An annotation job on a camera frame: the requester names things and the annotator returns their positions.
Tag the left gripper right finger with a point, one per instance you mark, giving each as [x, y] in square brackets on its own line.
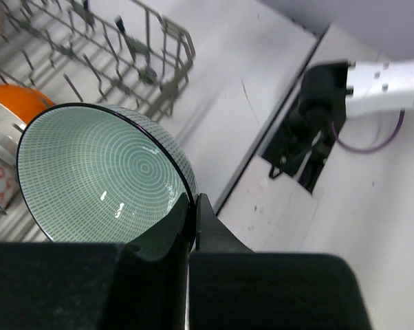
[232, 287]

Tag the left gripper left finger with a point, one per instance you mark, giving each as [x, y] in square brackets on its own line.
[135, 285]

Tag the green patterned bowl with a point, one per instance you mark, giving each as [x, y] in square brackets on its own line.
[100, 173]

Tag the plain white bowl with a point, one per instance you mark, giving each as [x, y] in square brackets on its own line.
[18, 106]

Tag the grey wire dish rack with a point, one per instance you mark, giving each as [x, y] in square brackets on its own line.
[116, 52]

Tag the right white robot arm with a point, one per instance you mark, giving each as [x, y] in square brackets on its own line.
[331, 92]

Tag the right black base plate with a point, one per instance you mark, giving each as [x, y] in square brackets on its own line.
[300, 146]

